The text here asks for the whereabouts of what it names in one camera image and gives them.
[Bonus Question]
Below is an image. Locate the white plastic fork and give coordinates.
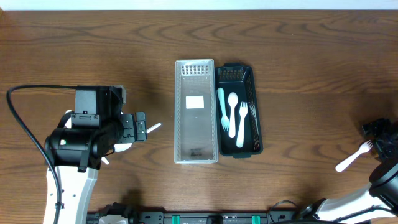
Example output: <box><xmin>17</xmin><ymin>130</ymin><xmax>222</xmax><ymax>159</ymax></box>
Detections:
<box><xmin>236</xmin><ymin>101</ymin><xmax>248</xmax><ymax>148</ymax></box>
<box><xmin>335</xmin><ymin>140</ymin><xmax>373</xmax><ymax>172</ymax></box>
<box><xmin>217</xmin><ymin>88</ymin><xmax>229</xmax><ymax>132</ymax></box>

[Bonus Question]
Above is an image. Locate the black plastic perforated basket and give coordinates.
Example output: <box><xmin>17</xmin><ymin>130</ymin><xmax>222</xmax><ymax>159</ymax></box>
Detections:
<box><xmin>215</xmin><ymin>63</ymin><xmax>263</xmax><ymax>159</ymax></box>

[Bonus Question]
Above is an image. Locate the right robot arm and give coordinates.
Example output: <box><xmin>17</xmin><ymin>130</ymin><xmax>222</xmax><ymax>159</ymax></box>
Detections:
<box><xmin>295</xmin><ymin>118</ymin><xmax>397</xmax><ymax>223</ymax></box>

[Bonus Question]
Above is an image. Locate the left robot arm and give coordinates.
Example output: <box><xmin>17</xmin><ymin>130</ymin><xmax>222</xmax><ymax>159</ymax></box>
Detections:
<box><xmin>44</xmin><ymin>85</ymin><xmax>147</xmax><ymax>223</ymax></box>

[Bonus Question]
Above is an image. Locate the white plastic spoon angled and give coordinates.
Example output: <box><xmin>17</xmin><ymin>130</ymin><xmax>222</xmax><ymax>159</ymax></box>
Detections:
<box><xmin>114</xmin><ymin>123</ymin><xmax>162</xmax><ymax>152</ymax></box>

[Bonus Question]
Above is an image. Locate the clear plastic perforated basket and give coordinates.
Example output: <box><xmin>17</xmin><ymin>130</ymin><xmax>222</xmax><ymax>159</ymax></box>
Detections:
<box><xmin>174</xmin><ymin>59</ymin><xmax>218</xmax><ymax>164</ymax></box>

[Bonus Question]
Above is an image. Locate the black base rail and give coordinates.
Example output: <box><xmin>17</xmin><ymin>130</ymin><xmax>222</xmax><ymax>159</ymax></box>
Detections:
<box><xmin>86</xmin><ymin>202</ymin><xmax>317</xmax><ymax>224</ymax></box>

